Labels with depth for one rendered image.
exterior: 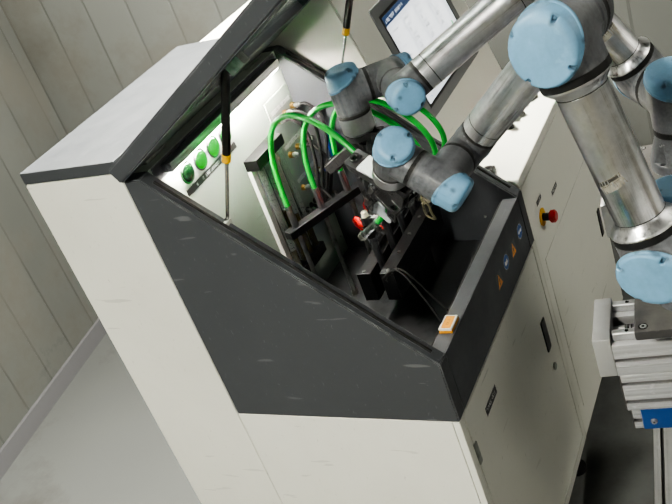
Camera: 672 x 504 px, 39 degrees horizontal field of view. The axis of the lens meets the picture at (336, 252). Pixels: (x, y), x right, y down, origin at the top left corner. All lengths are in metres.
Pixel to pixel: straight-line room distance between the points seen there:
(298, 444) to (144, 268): 0.57
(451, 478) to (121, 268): 0.89
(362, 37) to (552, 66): 1.10
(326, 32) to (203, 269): 0.74
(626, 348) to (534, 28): 0.69
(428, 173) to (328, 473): 0.92
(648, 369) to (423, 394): 0.47
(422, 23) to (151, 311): 1.15
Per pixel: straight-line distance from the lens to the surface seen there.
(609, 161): 1.54
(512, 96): 1.70
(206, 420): 2.43
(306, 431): 2.28
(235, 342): 2.17
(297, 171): 2.53
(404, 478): 2.27
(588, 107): 1.50
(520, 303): 2.45
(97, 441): 4.02
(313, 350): 2.08
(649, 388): 1.92
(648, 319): 1.81
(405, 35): 2.68
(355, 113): 2.08
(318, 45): 2.50
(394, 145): 1.71
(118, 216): 2.12
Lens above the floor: 2.13
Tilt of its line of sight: 28 degrees down
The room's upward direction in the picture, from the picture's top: 21 degrees counter-clockwise
